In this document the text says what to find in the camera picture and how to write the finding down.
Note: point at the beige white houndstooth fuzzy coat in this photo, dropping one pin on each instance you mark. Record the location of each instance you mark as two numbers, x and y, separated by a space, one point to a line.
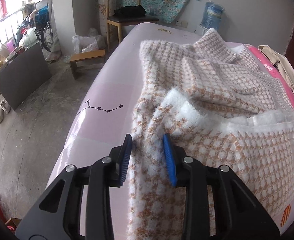
219 107

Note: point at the beige clothes on bed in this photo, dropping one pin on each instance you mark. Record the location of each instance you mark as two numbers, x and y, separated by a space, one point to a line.
281 63

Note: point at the wooden chair black seat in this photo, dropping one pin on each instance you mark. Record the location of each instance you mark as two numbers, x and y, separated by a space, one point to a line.
120 22

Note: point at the white plastic bag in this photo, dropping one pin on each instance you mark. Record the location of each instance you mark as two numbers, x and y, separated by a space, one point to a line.
83 44

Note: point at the dark grey board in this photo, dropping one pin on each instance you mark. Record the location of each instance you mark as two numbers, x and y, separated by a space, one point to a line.
23 75

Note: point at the white water dispenser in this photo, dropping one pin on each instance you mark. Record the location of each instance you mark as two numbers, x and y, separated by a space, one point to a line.
200 30

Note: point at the black garment on chair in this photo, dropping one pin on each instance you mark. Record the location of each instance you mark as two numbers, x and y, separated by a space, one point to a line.
130 11

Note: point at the pink patterned bed sheet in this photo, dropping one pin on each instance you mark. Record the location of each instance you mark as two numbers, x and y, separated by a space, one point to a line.
94 133

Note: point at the blue water bottle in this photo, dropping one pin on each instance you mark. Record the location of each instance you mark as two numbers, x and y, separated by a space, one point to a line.
212 15

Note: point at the wheelchair with clothes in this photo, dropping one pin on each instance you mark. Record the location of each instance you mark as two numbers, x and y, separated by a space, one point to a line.
38 19

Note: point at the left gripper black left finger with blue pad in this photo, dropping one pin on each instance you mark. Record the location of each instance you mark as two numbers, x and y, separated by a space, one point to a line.
76 205

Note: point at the pair of beige shoes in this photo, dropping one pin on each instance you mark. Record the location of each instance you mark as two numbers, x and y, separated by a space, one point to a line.
4 109

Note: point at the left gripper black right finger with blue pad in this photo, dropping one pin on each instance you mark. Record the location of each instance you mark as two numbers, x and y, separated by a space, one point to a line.
218 204

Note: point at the white floral cabinet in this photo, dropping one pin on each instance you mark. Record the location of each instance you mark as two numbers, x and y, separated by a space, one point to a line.
102 10

